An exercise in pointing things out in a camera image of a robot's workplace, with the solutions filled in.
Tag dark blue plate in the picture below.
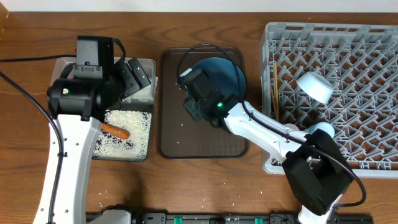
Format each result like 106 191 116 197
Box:
192 57 246 102

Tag orange carrot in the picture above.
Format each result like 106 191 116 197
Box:
101 123 130 139

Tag pink plastic cup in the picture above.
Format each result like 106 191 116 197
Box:
284 123 300 131

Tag light blue bowl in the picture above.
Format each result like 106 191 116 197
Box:
297 72 333 104

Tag light blue plastic cup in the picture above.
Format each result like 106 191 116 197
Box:
307 122 335 138

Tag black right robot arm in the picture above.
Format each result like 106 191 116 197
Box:
177 68 353 223

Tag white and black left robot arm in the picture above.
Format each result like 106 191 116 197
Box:
34 35 152 223

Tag grey dishwasher rack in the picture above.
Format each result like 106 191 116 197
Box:
259 22 397 179

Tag clear plastic bin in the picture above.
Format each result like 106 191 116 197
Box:
50 57 157 105

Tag brown plastic serving tray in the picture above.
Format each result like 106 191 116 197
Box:
158 48 249 159

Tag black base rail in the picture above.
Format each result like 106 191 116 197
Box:
85 203 374 224

